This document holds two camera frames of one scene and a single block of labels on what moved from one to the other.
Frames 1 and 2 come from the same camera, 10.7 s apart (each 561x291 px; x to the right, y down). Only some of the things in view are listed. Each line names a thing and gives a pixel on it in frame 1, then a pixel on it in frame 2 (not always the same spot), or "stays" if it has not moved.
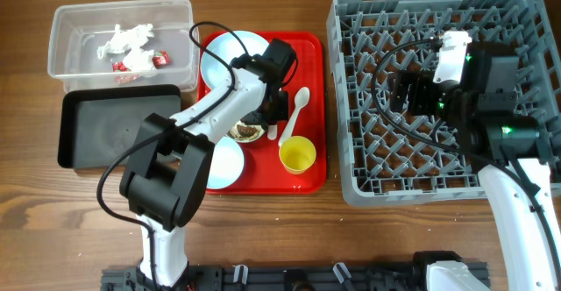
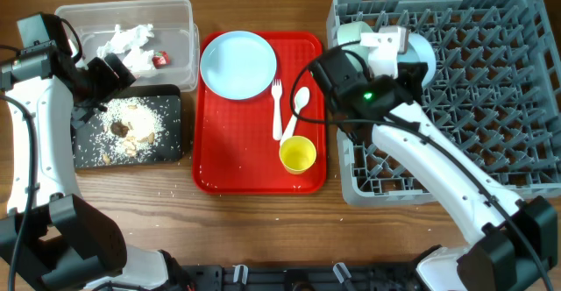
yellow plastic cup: (297, 154) stays
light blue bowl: (227, 164) to (419, 51)
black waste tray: (97, 125) stays
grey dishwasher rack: (379, 163) stays
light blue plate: (215, 71) stays
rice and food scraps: (244, 132) to (131, 127)
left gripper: (280, 112) to (110, 84)
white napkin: (138, 60) stays
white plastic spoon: (301, 98) stays
